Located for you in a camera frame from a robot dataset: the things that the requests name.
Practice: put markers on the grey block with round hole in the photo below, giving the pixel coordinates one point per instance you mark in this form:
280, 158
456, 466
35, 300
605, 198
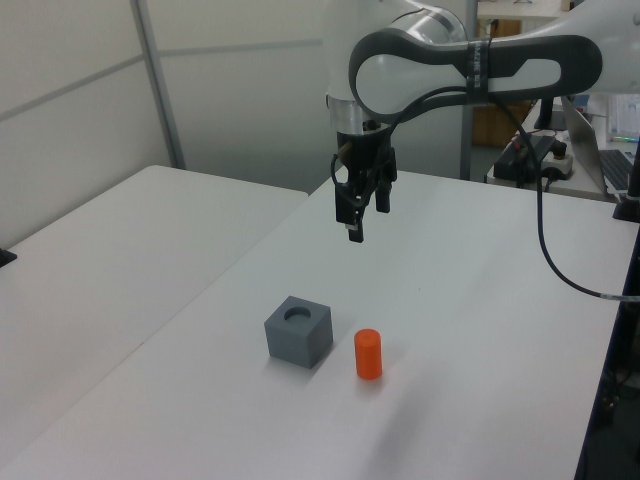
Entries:
295, 345

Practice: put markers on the silver laptop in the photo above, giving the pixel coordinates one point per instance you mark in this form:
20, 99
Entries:
582, 145

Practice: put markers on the black pole stand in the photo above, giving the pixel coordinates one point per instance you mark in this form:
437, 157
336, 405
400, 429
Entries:
6, 257

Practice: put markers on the orange cylinder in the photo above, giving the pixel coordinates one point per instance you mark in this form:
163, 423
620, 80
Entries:
368, 357

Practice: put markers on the grey partition post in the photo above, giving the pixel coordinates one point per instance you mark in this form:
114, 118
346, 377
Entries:
160, 90
466, 145

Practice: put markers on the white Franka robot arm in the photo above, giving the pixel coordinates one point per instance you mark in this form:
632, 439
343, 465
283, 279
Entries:
390, 75

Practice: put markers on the black power box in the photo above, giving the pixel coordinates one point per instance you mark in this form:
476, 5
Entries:
515, 160

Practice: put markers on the black monitor stand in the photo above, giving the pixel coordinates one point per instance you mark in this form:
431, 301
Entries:
548, 112

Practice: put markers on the white button box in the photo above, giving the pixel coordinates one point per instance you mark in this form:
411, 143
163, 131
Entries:
560, 162

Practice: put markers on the black camera pole with base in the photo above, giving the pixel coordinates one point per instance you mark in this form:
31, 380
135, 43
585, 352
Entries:
633, 187

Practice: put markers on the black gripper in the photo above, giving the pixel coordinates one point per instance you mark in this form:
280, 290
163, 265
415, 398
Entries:
362, 150

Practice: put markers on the brown wooden cabinet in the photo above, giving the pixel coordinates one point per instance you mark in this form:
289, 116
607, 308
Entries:
495, 125

